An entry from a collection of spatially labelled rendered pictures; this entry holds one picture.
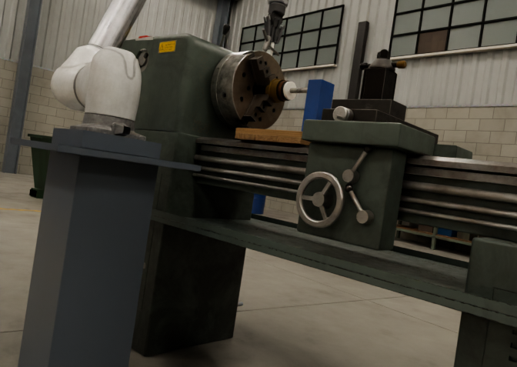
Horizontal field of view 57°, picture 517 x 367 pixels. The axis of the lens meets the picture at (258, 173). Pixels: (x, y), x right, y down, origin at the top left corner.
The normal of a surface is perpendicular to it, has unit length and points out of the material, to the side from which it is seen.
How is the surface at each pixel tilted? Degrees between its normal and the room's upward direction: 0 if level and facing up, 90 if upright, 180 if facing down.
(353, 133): 90
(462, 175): 90
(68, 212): 90
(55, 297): 90
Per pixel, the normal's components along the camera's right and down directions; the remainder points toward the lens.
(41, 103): 0.64, 0.09
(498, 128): -0.76, -0.11
